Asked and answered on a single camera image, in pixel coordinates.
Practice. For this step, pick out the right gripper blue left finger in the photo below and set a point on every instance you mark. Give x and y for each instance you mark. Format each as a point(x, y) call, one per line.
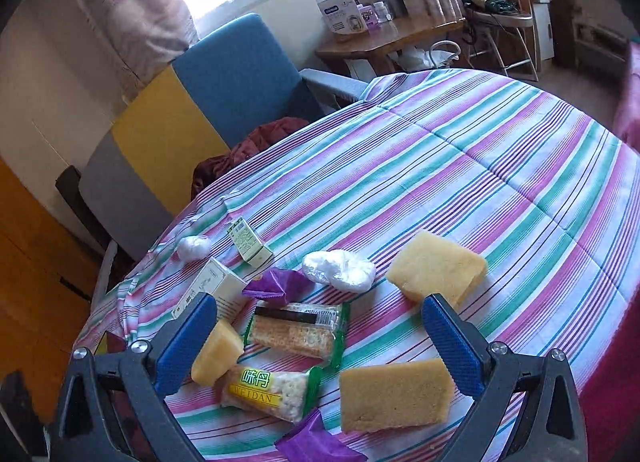
point(177, 344)

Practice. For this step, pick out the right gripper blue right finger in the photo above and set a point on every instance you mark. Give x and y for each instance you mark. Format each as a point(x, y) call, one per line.
point(459, 344)

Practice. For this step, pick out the small yellow sponge wedge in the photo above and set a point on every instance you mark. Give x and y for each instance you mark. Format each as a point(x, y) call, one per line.
point(219, 353)

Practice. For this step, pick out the yellow sponge slab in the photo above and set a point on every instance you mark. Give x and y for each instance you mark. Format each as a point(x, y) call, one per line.
point(388, 396)

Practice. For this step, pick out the large white tea box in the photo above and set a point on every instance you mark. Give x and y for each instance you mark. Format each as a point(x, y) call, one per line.
point(222, 284)

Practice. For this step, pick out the yellow sponge cake block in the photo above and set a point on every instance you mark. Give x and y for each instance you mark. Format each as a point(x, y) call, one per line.
point(429, 264)

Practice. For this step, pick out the small white ball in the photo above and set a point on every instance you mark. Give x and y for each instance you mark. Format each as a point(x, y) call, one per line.
point(193, 248)

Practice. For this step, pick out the rice cracker packet yellow label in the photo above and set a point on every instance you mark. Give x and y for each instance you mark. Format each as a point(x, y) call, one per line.
point(285, 395)

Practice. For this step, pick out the purple snack wrapper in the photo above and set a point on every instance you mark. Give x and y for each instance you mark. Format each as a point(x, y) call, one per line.
point(309, 441)
point(278, 287)

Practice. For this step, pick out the small green medicine box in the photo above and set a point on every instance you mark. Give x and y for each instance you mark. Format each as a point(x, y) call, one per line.
point(251, 248)

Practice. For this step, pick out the cracker packet black stripe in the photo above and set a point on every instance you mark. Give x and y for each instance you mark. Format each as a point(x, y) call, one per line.
point(312, 330)

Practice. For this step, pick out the large white plastic-wrapped bun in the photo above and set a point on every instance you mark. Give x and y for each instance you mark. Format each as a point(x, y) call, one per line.
point(343, 270)

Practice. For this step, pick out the wooden wardrobe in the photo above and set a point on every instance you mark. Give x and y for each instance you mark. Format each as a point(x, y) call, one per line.
point(47, 277)

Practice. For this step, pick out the striped bed sheet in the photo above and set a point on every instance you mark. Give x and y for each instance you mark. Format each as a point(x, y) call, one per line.
point(545, 194)

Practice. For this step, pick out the maroon cloth on chair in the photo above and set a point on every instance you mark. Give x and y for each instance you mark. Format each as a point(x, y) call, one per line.
point(259, 140)

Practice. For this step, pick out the grey yellow blue armchair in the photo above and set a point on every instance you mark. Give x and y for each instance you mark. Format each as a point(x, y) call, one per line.
point(204, 103)

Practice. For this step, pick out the wooden side table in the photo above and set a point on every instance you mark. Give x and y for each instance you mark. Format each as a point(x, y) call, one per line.
point(375, 45)

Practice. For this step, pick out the pink patterned curtain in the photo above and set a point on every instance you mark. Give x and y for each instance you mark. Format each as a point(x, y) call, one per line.
point(142, 37)

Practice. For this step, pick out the white product box on table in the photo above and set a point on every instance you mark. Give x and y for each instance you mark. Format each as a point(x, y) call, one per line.
point(342, 17)

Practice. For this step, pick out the metal frame chair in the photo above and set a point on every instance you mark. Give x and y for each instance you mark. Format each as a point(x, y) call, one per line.
point(486, 20)

